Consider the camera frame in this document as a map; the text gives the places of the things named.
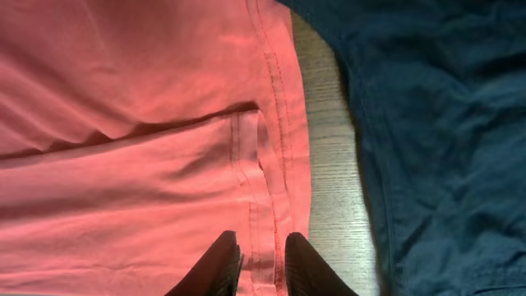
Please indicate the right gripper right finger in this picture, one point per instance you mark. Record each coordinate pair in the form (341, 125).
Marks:
(307, 273)

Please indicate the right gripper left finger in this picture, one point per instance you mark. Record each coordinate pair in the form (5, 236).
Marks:
(216, 273)

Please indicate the orange printed t-shirt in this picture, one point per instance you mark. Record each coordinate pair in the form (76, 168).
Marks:
(134, 133)

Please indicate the navy blue folded shirt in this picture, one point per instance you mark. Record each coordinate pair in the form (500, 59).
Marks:
(437, 93)

